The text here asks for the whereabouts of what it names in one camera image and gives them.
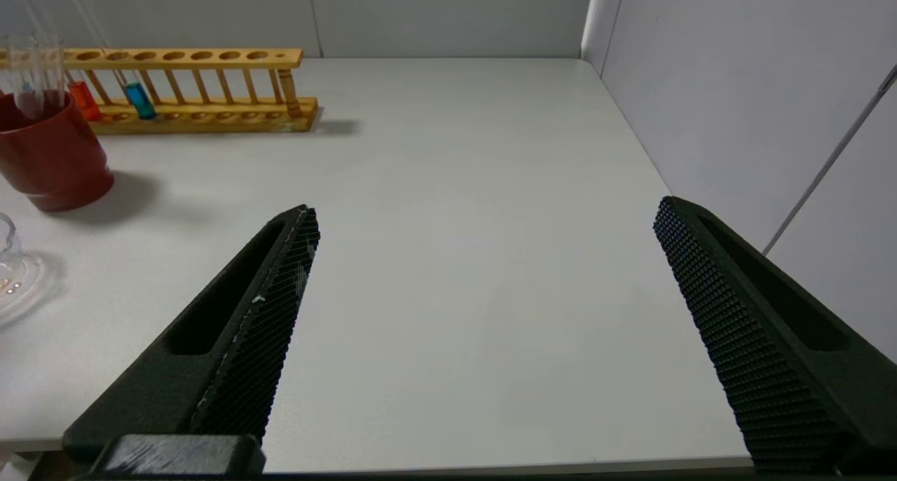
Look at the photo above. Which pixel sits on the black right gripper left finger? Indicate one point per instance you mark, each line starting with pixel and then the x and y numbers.
pixel 238 348

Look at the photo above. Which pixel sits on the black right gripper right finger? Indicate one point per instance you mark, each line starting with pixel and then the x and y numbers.
pixel 757 341

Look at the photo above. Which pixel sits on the test tube with blue pigment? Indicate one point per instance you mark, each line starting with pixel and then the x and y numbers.
pixel 141 102

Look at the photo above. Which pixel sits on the test tube with red pigment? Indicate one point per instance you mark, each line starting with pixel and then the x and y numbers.
pixel 85 104

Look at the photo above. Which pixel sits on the wooden test tube rack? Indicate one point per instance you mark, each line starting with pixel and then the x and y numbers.
pixel 203 59

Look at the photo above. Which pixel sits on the empty glass test tube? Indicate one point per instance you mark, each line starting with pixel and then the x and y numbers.
pixel 35 81

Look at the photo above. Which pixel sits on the clear glass beaker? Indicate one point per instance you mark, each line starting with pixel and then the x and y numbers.
pixel 14 278

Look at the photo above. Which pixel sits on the red plastic cup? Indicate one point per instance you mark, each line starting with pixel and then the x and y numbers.
pixel 52 158

